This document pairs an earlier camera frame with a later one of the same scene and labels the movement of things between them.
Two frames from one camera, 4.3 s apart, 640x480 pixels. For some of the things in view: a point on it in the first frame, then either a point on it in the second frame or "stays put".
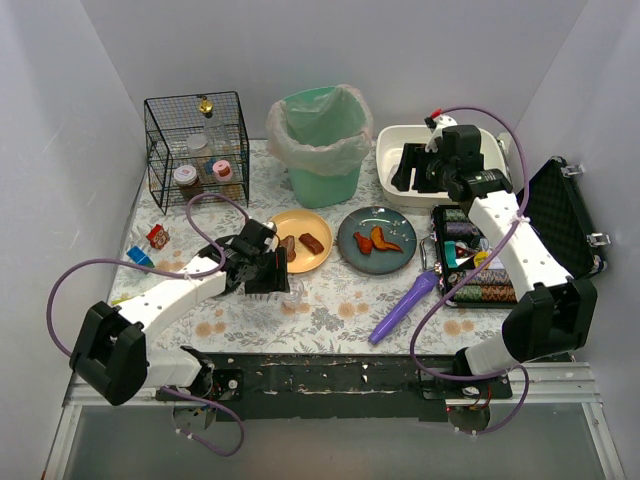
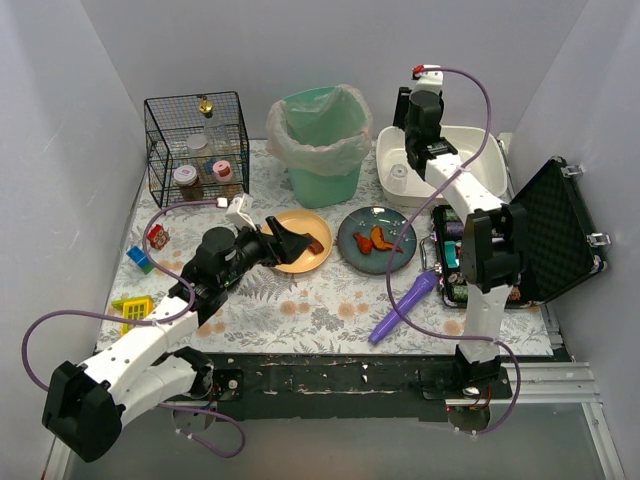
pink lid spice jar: x=222 y=170 stays put
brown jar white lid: x=188 y=181 stays put
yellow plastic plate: x=297 y=223 stays put
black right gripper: x=417 y=163 to x=400 y=107
